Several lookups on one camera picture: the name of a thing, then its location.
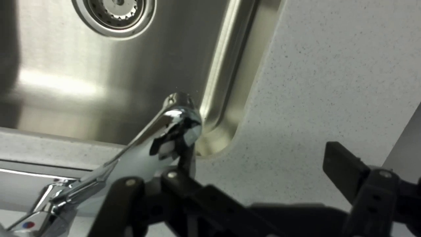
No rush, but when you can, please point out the stainless steel sink basin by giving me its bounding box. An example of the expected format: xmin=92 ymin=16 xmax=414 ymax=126
xmin=0 ymin=0 xmax=286 ymax=161

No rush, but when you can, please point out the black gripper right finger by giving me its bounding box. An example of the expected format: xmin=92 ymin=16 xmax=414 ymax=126
xmin=322 ymin=140 xmax=421 ymax=237

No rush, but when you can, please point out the metal sink drain strainer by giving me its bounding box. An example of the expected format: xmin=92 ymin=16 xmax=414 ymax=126
xmin=69 ymin=0 xmax=157 ymax=43

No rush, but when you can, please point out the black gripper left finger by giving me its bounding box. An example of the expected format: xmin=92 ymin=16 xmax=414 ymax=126
xmin=86 ymin=143 xmax=264 ymax=237

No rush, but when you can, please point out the chrome tap nozzle spout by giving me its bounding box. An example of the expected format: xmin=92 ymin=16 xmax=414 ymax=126
xmin=43 ymin=91 xmax=203 ymax=209

